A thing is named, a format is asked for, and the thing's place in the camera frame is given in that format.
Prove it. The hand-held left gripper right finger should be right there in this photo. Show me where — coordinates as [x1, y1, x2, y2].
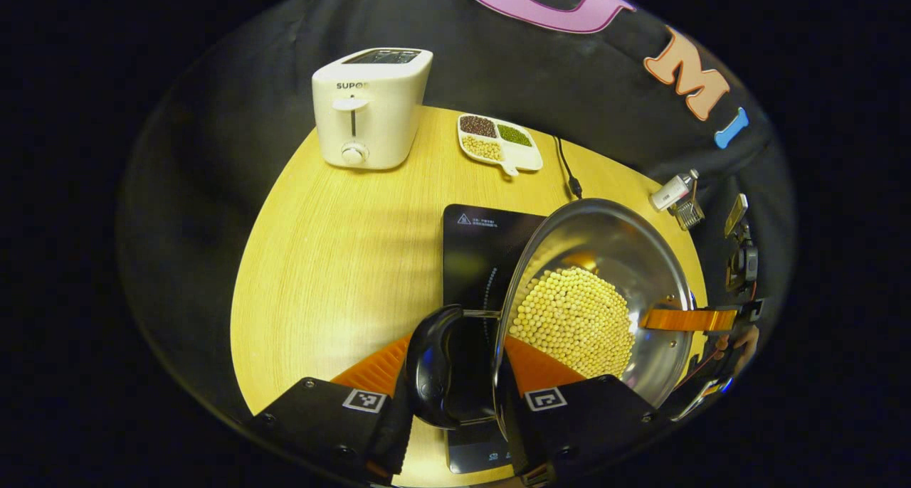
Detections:
[498, 335, 659, 483]

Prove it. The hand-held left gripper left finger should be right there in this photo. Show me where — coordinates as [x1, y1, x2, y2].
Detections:
[246, 334, 415, 483]

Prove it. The pile of yellow soybeans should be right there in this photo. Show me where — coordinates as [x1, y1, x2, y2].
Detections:
[509, 266, 636, 378]

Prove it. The steel pot with black handles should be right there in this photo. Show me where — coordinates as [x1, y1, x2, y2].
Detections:
[404, 198, 697, 432]

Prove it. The black induction cooktop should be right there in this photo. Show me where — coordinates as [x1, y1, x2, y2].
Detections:
[441, 203, 549, 474]

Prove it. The small glass jar with stick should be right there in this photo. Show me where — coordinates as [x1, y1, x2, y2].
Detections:
[669, 182, 705, 230]

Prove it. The clear bottle with white label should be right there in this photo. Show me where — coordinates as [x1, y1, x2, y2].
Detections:
[649, 169, 700, 211]

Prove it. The white divided dish of beans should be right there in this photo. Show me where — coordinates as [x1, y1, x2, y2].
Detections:
[457, 113, 544, 177]

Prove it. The black backdrop cloth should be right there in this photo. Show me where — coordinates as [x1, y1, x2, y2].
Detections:
[117, 0, 794, 432]

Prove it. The white toaster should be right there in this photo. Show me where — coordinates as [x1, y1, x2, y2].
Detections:
[312, 48, 434, 170]

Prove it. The black power cable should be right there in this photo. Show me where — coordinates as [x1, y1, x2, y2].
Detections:
[553, 136, 583, 199]

